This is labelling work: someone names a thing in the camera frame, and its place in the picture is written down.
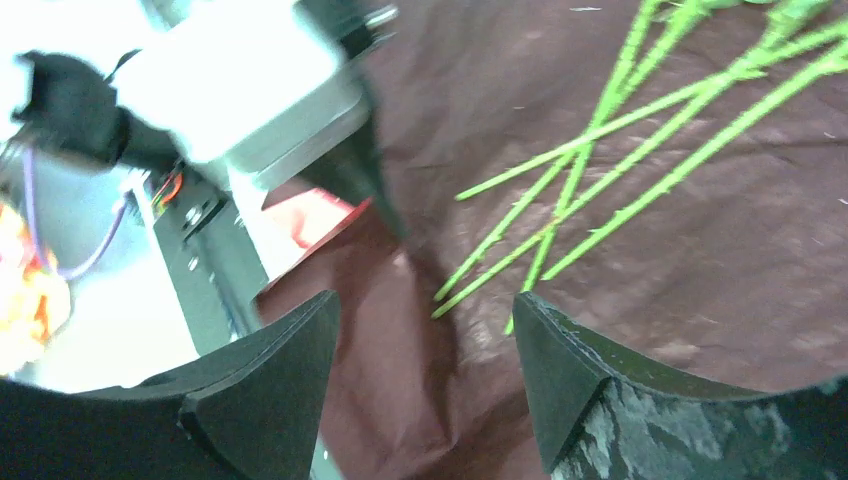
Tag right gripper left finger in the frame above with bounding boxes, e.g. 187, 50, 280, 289
1, 290, 341, 479

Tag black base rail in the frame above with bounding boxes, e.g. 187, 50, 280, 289
129, 169, 268, 356

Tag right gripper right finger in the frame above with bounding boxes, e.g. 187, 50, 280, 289
513, 293, 847, 479

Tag orange cloth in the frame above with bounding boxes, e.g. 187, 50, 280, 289
1, 203, 71, 377

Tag dark red wrapping paper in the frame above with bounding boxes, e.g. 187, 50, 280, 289
258, 1, 847, 479

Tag pink fake flower bouquet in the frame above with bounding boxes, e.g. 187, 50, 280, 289
430, 0, 848, 336

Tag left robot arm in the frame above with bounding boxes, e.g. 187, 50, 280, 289
1, 1, 401, 230

